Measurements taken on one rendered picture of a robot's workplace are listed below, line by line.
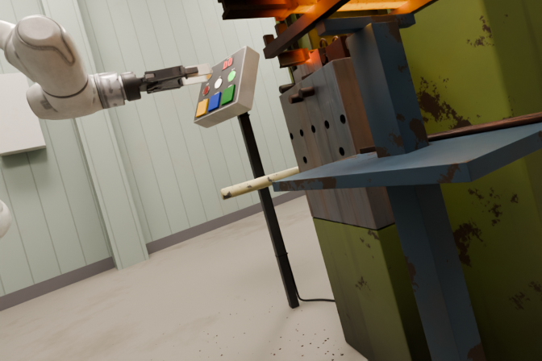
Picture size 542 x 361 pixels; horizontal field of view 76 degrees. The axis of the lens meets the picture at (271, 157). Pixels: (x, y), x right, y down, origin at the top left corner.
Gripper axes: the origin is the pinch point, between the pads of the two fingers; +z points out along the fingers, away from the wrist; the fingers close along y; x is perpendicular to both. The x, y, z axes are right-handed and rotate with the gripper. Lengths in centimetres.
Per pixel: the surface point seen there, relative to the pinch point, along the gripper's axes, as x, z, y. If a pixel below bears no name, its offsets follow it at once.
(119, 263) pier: -93, -66, -277
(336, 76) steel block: -12.5, 29.3, 22.1
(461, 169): -33, 7, 72
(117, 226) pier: -58, -59, -279
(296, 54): 0.6, 31.4, 0.6
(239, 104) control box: -4.7, 20.9, -37.7
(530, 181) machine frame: -46, 50, 48
